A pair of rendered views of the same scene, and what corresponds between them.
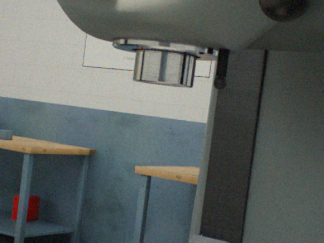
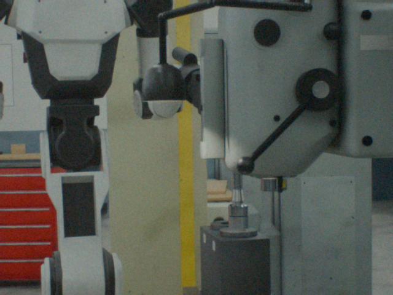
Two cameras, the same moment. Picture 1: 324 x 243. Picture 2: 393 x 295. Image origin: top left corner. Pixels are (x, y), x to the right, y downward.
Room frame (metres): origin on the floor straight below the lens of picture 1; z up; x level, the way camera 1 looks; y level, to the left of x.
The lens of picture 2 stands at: (-0.34, -0.87, 1.42)
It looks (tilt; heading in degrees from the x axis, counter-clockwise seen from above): 3 degrees down; 49
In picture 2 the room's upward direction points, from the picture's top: 1 degrees counter-clockwise
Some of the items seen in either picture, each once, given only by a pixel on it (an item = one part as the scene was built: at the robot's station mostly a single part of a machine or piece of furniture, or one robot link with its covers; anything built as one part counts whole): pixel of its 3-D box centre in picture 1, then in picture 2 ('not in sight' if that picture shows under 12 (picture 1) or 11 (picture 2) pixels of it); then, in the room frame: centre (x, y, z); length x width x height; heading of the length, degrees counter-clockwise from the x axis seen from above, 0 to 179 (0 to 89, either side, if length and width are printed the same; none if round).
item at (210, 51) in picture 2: not in sight; (211, 99); (0.48, 0.04, 1.45); 0.04 x 0.04 x 0.21; 55
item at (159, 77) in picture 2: not in sight; (163, 82); (0.36, 0.03, 1.47); 0.07 x 0.07 x 0.06
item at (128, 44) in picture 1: (166, 48); (273, 174); (0.57, -0.02, 1.31); 0.09 x 0.09 x 0.01
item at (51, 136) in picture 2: not in sight; (72, 146); (0.62, 0.76, 1.34); 0.14 x 0.13 x 0.12; 154
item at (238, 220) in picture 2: not in sight; (238, 219); (0.79, 0.31, 1.17); 0.05 x 0.05 x 0.05
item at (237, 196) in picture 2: not in sight; (237, 180); (0.79, 0.31, 1.26); 0.03 x 0.03 x 0.11
